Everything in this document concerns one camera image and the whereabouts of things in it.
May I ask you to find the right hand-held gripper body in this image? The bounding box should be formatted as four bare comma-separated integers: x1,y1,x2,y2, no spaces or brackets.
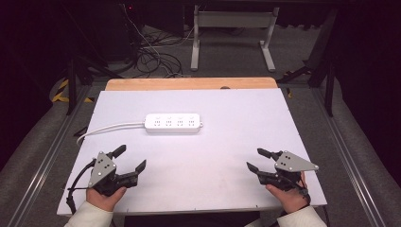
257,149,320,193

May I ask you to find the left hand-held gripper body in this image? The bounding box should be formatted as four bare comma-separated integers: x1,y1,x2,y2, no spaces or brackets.
87,151,140,197

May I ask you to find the white power strip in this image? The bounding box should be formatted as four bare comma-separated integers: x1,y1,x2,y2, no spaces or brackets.
144,113,204,134

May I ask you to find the person's right hand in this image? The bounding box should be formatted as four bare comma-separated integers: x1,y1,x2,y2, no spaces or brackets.
265,171,311,215

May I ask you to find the person's left hand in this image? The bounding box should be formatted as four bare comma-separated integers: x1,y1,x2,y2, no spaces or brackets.
85,186,128,213

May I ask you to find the white table board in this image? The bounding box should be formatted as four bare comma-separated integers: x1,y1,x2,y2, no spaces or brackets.
57,88,328,217

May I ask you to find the yellow black hazard tape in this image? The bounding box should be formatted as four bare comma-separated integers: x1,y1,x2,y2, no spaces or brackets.
51,79,95,104

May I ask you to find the black metal stand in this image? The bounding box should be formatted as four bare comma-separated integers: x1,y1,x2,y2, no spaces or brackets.
60,3,125,116
277,8,340,118

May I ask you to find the wooden table top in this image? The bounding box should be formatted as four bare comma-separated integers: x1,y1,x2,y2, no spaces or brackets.
104,77,279,92

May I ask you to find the white power strip cable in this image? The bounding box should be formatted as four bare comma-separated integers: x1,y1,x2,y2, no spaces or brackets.
76,121,147,147

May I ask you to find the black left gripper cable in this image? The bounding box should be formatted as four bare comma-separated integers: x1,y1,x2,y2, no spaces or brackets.
65,158,96,216

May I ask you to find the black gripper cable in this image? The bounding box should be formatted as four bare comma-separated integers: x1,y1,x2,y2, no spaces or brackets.
296,176,331,227
65,158,96,216

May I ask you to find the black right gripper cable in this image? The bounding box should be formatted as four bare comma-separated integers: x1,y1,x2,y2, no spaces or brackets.
296,176,331,227

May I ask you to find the tangle of floor cables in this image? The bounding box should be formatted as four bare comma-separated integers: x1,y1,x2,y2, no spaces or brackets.
121,3,247,79

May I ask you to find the white metal table frame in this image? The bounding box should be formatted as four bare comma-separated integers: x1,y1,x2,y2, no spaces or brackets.
190,4,280,73

